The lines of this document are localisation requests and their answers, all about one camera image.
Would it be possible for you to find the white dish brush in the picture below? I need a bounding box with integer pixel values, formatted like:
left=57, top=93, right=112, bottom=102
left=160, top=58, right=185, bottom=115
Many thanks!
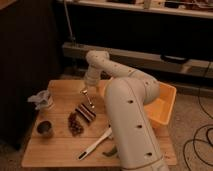
left=78, top=128, right=112, bottom=160

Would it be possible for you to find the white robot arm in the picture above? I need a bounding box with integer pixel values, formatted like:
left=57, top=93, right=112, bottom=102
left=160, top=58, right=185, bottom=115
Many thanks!
left=85, top=50, right=169, bottom=171

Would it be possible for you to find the small metal cup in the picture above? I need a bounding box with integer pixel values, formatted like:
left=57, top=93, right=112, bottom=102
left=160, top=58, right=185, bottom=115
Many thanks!
left=37, top=121, right=54, bottom=138

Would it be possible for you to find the metal spoon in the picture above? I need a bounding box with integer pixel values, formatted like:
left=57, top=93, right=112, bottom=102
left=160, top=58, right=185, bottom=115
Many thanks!
left=80, top=88, right=95, bottom=109

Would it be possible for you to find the striped chocolate cake slice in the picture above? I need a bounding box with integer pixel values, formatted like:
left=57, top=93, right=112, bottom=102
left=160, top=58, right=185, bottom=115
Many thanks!
left=75, top=103, right=96, bottom=124

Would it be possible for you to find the brown grape cluster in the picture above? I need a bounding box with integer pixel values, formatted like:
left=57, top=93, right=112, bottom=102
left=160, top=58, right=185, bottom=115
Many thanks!
left=68, top=113, right=84, bottom=136

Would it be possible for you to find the crumpled white cloth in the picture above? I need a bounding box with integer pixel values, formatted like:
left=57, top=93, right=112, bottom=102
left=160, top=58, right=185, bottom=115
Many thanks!
left=27, top=90, right=53, bottom=110

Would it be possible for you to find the yellow plastic bin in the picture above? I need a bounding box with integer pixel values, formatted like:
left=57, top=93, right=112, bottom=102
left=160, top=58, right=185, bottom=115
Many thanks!
left=145, top=82, right=177, bottom=128

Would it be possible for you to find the green chili pepper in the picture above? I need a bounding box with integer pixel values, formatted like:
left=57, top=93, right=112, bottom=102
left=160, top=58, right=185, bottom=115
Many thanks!
left=102, top=146, right=117, bottom=157

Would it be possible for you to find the upper white shelf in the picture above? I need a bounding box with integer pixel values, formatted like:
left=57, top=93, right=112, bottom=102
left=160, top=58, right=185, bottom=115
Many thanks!
left=56, top=0, right=213, bottom=19

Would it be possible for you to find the grey metal shelf rail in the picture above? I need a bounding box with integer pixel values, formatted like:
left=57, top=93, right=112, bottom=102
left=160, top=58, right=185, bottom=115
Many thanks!
left=62, top=42, right=213, bottom=79

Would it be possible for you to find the black handle on shelf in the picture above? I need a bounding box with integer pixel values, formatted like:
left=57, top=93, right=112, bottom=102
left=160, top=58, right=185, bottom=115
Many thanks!
left=160, top=55, right=189, bottom=64

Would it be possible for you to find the black cable on floor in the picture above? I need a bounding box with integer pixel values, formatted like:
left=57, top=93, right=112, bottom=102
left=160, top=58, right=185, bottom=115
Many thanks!
left=182, top=61, right=213, bottom=168

